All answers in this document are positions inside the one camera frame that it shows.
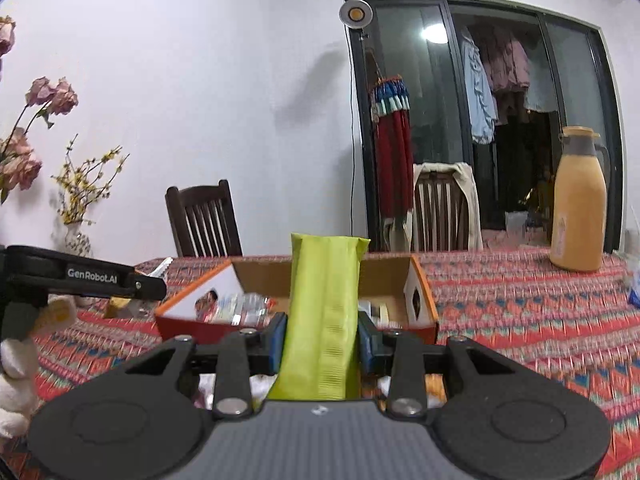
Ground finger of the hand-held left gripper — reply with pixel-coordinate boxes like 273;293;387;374
134;274;169;302

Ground dark wooden chair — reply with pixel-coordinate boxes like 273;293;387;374
165;179;244;259
414;167;473;253

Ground speckled slim vase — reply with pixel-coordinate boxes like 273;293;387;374
65;222;93;259

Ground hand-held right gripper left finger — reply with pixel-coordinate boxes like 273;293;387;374
122;312;288;421

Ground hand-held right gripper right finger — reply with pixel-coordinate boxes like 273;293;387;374
357;311;518;421

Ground round ring lamp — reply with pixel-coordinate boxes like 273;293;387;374
338;0;373;27

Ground red hanging firecracker decoration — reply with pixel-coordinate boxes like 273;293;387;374
369;74;415;233

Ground light blue hanging shirt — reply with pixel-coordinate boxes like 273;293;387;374
460;35;499;146

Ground orange cardboard box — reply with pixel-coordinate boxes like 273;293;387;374
154;254;440;346

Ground black lamp cable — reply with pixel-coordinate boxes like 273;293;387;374
348;30;362;256

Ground grey hanging garment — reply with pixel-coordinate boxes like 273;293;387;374
524;42;560;113

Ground pink hanging clothes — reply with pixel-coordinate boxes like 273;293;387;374
487;22;532;93

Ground green snack packet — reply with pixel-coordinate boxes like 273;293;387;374
266;232;372;402

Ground person's left hand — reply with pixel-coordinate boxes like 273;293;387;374
0;337;40;438

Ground yellow thermos jug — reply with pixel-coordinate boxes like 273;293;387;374
548;126;612;273

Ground black framed glass door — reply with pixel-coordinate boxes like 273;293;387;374
343;0;628;255

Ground yellow flower branches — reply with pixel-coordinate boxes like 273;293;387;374
51;134;130;226

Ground chair with beige cloth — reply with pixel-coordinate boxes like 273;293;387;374
412;161;484;251

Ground red patterned tablecloth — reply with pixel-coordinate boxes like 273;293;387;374
0;250;640;480

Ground pale yellow snack packet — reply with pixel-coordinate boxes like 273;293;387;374
32;297;78;335

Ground pink artificial flowers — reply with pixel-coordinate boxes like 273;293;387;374
0;15;79;206

